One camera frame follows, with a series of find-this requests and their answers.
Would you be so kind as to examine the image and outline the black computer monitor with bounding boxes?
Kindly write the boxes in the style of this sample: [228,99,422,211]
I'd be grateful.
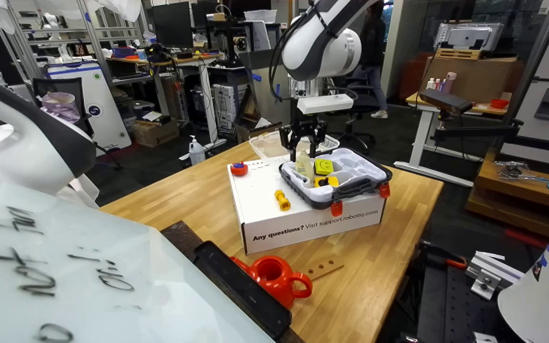
[148,2,194,49]

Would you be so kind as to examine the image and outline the wooden block with holes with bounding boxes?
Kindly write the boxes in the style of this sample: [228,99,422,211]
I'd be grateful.
[302,255,346,282]

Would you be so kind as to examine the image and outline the yellow cup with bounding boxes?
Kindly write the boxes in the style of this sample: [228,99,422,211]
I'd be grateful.
[314,175,340,190]

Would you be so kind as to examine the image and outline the black chair under purple cloth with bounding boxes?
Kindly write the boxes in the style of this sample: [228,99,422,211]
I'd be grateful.
[30,74,91,139]

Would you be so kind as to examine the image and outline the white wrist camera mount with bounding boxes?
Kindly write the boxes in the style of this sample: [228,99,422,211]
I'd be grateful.
[293,91,356,118]

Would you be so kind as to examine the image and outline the grey panel with blue tape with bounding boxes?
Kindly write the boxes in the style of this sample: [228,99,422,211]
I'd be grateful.
[247,47,300,127]

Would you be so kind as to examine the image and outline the purple cloth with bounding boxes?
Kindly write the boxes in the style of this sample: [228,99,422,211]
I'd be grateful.
[39,91,81,123]

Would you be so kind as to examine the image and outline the white pump sanitizer bottle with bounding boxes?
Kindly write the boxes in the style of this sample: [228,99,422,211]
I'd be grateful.
[186,133,207,165]

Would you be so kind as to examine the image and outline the white machine with blue logo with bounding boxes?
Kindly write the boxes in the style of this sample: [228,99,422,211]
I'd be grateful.
[43,59,133,152]

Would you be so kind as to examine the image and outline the black tripod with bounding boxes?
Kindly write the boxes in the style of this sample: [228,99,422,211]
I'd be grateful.
[508,0,549,211]

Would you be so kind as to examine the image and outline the grey metal parts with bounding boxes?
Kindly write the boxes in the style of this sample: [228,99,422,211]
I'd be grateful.
[495,160,529,183]

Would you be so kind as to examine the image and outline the white legged wooden desk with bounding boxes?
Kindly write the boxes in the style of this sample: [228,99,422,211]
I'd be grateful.
[392,87,523,188]

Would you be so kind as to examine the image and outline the red watering can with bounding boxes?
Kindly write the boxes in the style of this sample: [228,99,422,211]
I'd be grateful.
[232,253,316,310]

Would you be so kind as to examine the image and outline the silver aluminium bracket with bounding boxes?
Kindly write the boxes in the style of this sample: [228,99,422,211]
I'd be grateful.
[462,249,525,301]

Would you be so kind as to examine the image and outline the white printed carton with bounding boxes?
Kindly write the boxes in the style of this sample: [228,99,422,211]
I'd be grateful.
[213,82,251,131]

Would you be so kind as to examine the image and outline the white printer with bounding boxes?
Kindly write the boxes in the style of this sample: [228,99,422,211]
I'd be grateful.
[432,21,504,53]

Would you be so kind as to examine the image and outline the yellow smiley cube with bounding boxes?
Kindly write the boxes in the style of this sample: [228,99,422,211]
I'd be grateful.
[312,158,335,177]

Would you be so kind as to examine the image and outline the small brown cardboard box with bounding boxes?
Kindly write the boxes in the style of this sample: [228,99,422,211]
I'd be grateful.
[129,118,176,150]

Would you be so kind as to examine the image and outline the person in dark top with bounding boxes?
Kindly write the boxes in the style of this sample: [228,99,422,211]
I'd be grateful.
[356,0,392,122]

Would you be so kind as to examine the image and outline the orange handled tool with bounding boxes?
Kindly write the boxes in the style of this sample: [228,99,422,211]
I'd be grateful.
[422,244,472,272]

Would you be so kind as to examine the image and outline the large brown cardboard box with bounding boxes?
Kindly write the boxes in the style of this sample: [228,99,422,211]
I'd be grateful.
[418,55,520,106]

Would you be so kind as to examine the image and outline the red and blue cap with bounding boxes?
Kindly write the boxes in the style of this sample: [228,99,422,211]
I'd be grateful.
[228,160,251,179]

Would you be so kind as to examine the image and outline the black flat device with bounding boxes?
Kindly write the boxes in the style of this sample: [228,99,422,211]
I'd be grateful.
[417,89,476,118]

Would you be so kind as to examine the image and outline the wooden shelf unit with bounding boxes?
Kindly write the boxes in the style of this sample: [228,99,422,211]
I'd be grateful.
[462,148,549,240]

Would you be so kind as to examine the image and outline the yellow cylinder toy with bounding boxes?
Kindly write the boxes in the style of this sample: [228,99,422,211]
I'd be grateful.
[272,188,293,213]

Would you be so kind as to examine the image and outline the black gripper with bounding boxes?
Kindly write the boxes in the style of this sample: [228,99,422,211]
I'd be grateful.
[277,112,327,160]

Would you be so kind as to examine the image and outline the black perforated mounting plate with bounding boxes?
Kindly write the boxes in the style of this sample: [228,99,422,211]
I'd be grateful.
[375,240,518,343]

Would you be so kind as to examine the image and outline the white Lean Robotics cardboard box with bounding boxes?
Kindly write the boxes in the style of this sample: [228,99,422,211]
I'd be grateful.
[224,150,386,257]

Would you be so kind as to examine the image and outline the black office chair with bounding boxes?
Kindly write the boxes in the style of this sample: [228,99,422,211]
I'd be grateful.
[327,78,380,156]

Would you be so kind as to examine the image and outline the white curved machine housing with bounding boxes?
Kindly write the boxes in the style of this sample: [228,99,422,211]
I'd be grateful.
[0,64,100,207]

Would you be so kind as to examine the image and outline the clear plastic case lid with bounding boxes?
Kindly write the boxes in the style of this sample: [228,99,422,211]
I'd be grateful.
[247,122,340,162]

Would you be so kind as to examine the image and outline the small white bottle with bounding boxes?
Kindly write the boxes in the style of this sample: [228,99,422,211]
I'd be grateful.
[293,135,314,179]

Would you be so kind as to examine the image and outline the glass whiteboard with writing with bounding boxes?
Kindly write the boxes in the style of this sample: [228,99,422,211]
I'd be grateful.
[0,167,276,343]

